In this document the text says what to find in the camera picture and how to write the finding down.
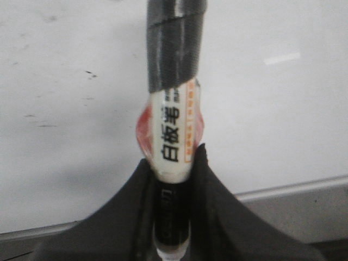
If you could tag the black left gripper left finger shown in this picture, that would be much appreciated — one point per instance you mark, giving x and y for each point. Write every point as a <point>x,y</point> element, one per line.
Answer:
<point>119,230</point>

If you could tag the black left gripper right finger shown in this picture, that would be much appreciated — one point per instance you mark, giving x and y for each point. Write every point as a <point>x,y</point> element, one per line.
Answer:
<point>222,228</point>

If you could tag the white whiteboard with aluminium frame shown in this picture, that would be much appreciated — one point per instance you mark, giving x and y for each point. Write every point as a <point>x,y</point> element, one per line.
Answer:
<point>273,78</point>

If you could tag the whiteboard marker with black tape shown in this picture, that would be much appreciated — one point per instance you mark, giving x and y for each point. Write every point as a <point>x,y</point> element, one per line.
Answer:
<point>171,126</point>

